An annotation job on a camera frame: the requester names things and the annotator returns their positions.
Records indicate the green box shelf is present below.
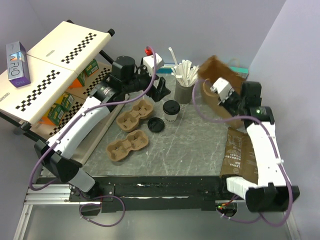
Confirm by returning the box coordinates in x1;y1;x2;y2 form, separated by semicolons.
47;92;74;126
84;58;99;77

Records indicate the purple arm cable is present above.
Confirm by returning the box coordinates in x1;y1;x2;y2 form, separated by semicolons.
28;46;158;228
191;78;293;228

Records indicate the grey straw holder cup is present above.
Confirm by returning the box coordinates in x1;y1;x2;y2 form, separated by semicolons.
174;81;194;105

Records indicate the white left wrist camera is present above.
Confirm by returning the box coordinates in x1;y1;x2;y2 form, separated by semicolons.
142;47;165;75

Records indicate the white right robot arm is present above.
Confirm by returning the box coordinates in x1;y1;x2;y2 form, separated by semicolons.
211;77;300;212

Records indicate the brown coffee bean pouch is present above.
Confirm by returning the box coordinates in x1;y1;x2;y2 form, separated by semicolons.
219;127;259;184

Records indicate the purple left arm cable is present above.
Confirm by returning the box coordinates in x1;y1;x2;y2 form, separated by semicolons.
28;46;158;228

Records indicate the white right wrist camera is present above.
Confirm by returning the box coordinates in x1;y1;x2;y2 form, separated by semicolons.
210;77;235;102

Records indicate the beige checkered shelf rack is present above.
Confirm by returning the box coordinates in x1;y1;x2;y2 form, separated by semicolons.
0;19;126;168

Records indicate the purple cardboard box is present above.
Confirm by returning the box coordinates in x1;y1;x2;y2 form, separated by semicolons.
6;41;31;88

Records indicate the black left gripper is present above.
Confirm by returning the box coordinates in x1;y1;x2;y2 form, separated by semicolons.
123;63;171;102

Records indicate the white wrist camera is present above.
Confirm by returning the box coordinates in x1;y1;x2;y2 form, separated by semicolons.
142;47;165;75
210;77;235;102

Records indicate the white paper coffee cup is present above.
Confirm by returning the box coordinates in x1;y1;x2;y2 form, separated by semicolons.
163;109;180;123

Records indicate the orange box on shelf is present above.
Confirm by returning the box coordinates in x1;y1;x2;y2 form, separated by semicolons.
68;72;86;89

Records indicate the black plastic cup lid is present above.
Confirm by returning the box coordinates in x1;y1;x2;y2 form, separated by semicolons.
147;117;165;133

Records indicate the brown pulp cup carrier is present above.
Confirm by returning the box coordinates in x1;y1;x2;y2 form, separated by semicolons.
116;99;154;133

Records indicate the green box lower shelf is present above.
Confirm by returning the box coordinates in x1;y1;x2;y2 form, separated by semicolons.
47;92;74;126

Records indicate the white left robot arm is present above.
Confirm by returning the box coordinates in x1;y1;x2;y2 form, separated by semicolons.
34;53;170;201

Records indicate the brown paper bag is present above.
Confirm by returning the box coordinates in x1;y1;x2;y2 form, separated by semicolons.
197;55;246;119

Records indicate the white wrapped straws bundle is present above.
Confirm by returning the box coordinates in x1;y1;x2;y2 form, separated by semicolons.
168;47;200;87

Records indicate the black mounting base rail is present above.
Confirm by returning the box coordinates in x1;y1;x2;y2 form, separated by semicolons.
23;176;290;213

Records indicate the green box upper shelf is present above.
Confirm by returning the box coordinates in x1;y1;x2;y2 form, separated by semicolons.
84;58;99;77

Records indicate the teal flat box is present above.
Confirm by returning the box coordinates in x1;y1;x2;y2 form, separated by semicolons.
156;65;175;74

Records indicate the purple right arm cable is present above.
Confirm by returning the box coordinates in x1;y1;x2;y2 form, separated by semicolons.
191;78;293;228

